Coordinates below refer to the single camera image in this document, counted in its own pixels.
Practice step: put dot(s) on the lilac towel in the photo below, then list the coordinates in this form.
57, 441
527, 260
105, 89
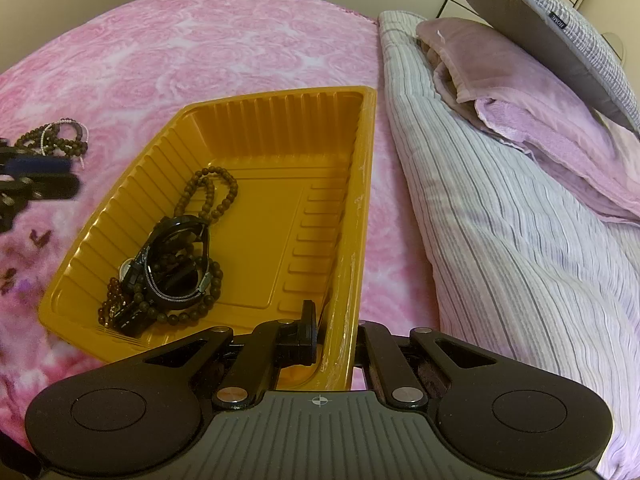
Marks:
565, 150

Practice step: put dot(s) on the striped grey pillow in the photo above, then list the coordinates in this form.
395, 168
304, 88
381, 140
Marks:
500, 260

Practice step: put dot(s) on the gold plastic tray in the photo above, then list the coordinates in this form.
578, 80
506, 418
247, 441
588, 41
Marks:
280, 220

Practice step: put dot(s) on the purple pillow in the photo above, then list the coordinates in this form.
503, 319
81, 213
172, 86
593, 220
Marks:
490, 55

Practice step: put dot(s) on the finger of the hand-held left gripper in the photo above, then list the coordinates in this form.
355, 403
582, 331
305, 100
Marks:
37, 166
50, 187

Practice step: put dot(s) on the pink floral blanket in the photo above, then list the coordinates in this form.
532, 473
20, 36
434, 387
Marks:
200, 50

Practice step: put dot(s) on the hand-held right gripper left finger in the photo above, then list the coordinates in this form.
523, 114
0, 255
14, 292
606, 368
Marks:
307, 320

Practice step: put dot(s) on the black wristwatch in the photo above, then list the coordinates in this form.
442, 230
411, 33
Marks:
185, 232

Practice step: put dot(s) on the grey checked pillow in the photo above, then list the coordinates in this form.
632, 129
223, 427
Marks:
550, 35

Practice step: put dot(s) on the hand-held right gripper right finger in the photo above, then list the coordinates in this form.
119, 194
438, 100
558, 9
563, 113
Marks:
370, 340

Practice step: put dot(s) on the black lipstick tube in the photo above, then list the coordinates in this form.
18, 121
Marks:
134, 322

